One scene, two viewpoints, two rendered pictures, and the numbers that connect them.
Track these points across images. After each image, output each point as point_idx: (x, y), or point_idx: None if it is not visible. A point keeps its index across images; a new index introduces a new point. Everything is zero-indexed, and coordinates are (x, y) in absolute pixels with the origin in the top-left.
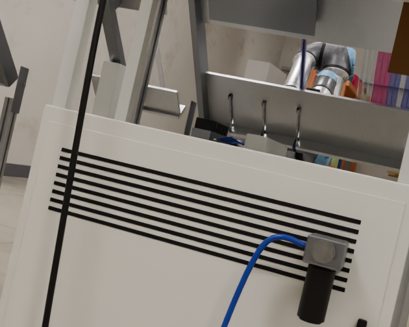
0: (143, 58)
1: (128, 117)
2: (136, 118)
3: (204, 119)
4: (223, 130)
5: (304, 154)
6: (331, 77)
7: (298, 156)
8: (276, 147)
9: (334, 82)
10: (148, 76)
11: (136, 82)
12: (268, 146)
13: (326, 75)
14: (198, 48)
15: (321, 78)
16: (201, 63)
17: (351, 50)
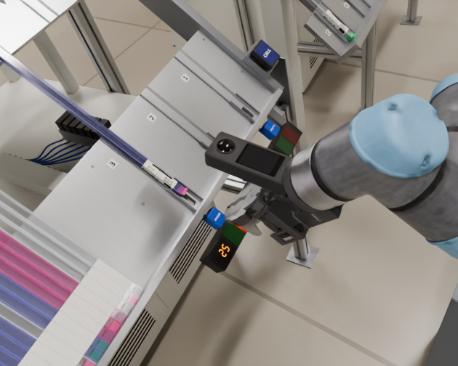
0: (38, 43)
1: (65, 87)
2: (105, 83)
3: (61, 115)
4: (86, 133)
5: (216, 240)
6: (351, 138)
7: (216, 235)
8: (23, 181)
9: (360, 160)
10: (91, 47)
11: (49, 62)
12: None
13: (352, 121)
14: (145, 4)
15: (347, 122)
16: (170, 22)
17: None
